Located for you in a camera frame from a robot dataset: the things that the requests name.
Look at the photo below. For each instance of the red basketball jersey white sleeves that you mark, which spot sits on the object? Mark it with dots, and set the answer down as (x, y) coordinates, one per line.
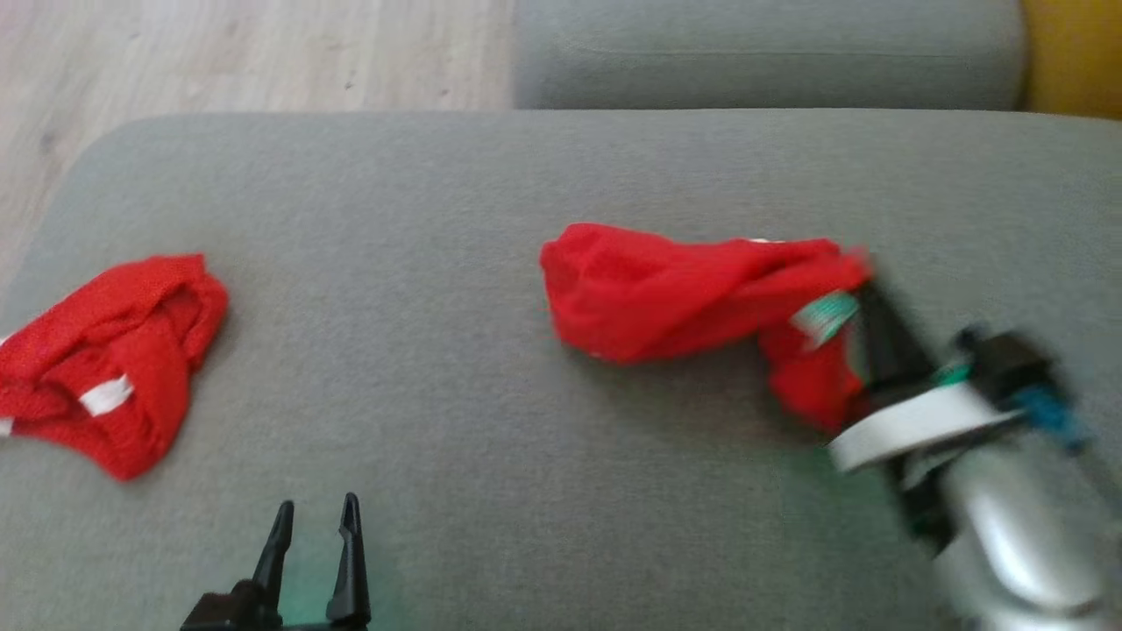
(649, 289)

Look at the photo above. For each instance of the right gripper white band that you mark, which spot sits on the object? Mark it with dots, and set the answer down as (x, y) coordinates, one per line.
(920, 425)

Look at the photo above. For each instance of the large grey fabric ottoman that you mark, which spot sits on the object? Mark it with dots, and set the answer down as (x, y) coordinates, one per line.
(438, 263)

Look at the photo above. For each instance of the crumpled red mesh shorts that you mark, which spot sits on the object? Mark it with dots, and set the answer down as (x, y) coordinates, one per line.
(131, 350)

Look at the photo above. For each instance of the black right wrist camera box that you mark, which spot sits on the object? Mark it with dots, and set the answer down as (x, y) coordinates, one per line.
(1008, 359)

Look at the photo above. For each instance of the large yellow sofa back cushion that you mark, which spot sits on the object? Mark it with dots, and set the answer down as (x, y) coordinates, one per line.
(1078, 53)

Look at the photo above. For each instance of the long grey sofa seat cushion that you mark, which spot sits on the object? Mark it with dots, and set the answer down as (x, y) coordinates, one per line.
(745, 53)

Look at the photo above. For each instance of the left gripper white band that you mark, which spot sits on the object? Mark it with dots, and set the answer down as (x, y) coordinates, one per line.
(228, 613)

